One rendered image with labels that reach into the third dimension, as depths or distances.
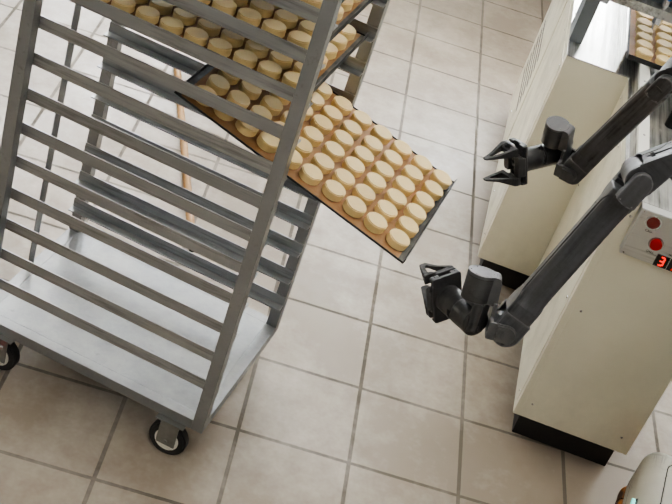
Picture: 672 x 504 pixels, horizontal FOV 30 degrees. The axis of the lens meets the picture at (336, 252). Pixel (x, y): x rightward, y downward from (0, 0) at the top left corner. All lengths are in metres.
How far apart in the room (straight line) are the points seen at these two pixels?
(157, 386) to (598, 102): 1.55
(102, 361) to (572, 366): 1.23
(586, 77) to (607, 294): 0.76
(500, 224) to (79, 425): 1.53
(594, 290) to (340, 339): 0.80
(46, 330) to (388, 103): 2.15
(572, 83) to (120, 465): 1.70
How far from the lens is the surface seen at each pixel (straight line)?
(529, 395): 3.48
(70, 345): 3.16
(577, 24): 3.79
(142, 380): 3.11
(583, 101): 3.78
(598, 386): 3.45
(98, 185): 3.40
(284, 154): 2.57
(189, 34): 2.63
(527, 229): 3.99
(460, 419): 3.57
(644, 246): 3.16
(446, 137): 4.84
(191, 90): 2.63
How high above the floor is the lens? 2.26
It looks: 34 degrees down
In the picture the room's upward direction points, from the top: 20 degrees clockwise
